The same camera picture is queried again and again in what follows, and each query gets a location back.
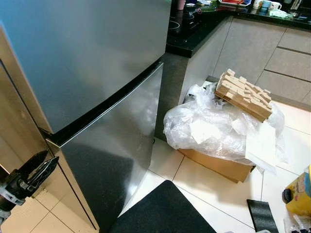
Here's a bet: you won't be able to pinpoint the yellow container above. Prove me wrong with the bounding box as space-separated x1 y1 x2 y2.
282 165 311 216

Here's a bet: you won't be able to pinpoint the black ribbed floor mat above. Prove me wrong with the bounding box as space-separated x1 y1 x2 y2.
247 199 280 233

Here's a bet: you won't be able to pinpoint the white paper sheet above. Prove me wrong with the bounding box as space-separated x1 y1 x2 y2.
245 124 277 174

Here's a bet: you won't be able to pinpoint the silver two-door fridge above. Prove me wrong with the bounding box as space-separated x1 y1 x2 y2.
0 0 172 233

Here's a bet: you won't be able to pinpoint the black kitchen counter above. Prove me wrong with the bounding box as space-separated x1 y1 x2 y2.
166 0 311 58

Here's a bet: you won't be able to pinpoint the clear plastic wrap heap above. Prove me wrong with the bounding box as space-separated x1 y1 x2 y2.
164 83 287 168

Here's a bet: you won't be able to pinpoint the grey kitchen cabinet drawers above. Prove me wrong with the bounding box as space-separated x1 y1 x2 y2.
192 17 311 105

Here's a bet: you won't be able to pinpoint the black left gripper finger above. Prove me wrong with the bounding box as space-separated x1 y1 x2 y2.
20 151 50 176
28 158 60 191

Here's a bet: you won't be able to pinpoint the open brown cardboard box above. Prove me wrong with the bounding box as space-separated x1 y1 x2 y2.
177 148 256 183

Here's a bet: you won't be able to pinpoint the brown wooden cabinet panel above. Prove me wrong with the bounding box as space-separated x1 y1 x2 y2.
0 24 100 233

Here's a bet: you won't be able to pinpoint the green cloth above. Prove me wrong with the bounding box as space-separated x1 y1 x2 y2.
269 10 294 20

